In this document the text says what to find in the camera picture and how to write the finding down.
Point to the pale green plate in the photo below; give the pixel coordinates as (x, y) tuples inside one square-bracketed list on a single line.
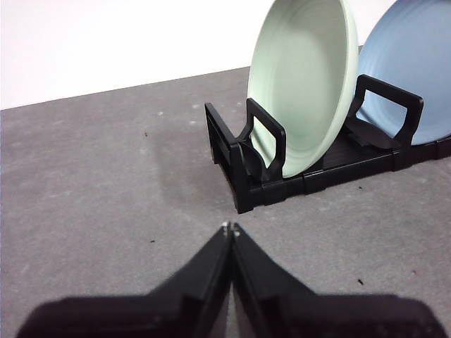
[(299, 88)]

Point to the light blue plate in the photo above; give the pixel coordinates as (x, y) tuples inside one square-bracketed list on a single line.
[(412, 70)]

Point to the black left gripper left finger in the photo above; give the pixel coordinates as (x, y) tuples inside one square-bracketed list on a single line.
[(169, 313)]

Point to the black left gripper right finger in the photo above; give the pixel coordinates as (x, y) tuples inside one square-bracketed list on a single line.
[(317, 313)]

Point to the black plastic plate rack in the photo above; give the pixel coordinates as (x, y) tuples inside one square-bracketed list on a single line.
[(338, 165)]

